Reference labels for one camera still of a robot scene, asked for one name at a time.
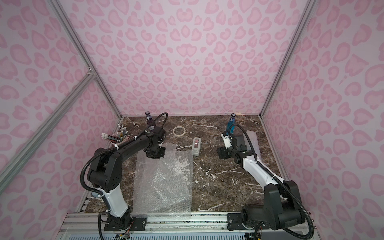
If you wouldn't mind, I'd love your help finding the white tape dispenser pink roll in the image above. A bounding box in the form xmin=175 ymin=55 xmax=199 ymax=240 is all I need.
xmin=192 ymin=137 xmax=202 ymax=156

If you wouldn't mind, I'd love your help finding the blue glass bottle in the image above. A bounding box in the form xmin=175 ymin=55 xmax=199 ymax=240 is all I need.
xmin=226 ymin=113 xmax=236 ymax=136

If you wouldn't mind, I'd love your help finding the bubble wrap sheet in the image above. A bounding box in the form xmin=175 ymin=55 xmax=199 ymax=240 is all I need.
xmin=132 ymin=143 xmax=193 ymax=219
xmin=247 ymin=131 xmax=262 ymax=160

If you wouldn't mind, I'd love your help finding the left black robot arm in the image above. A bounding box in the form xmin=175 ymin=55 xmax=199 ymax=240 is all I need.
xmin=80 ymin=113 xmax=168 ymax=231

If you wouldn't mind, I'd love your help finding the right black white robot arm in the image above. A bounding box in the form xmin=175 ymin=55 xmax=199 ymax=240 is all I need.
xmin=217 ymin=124 xmax=315 ymax=240

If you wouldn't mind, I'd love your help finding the beige masking tape roll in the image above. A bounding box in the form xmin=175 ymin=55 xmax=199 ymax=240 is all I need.
xmin=173 ymin=126 xmax=186 ymax=137

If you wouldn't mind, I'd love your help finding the purple glass bottle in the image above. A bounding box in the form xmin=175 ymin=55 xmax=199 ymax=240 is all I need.
xmin=145 ymin=111 xmax=156 ymax=131

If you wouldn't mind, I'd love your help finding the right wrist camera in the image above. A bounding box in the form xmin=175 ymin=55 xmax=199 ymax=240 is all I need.
xmin=221 ymin=133 xmax=232 ymax=149

